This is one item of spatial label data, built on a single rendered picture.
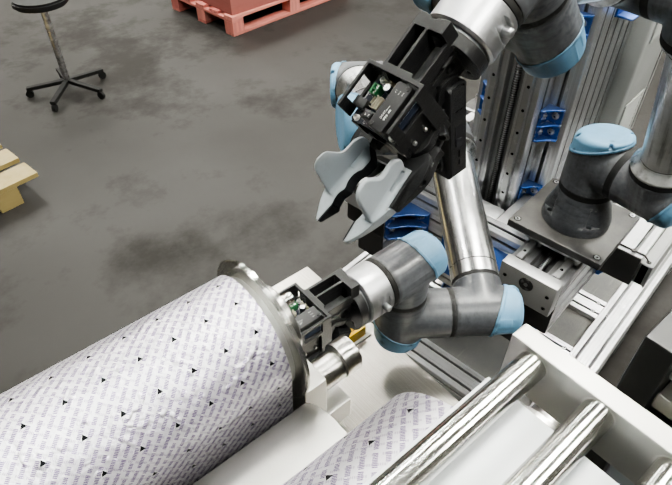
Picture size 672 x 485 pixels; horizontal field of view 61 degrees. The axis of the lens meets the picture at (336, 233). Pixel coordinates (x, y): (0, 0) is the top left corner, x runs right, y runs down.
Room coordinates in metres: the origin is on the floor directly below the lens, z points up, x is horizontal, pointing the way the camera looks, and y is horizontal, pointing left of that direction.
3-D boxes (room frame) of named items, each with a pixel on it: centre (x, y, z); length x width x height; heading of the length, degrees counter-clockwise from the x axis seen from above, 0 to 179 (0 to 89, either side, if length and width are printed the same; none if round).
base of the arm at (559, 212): (1.02, -0.56, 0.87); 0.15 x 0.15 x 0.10
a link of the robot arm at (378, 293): (0.51, -0.04, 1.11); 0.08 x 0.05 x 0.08; 40
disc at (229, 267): (0.34, 0.07, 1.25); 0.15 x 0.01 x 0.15; 40
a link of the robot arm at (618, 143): (1.01, -0.56, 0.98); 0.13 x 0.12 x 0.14; 36
